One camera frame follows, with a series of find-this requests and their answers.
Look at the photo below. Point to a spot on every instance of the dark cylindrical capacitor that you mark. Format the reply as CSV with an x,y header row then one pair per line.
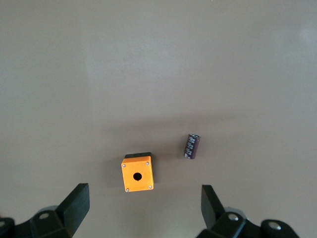
x,y
192,146

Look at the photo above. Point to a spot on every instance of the orange box with round hole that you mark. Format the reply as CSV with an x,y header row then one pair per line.
x,y
131,183

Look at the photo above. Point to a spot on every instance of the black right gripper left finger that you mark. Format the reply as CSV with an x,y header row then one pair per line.
x,y
74,203

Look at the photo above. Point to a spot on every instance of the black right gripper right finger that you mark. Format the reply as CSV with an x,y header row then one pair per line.
x,y
210,208

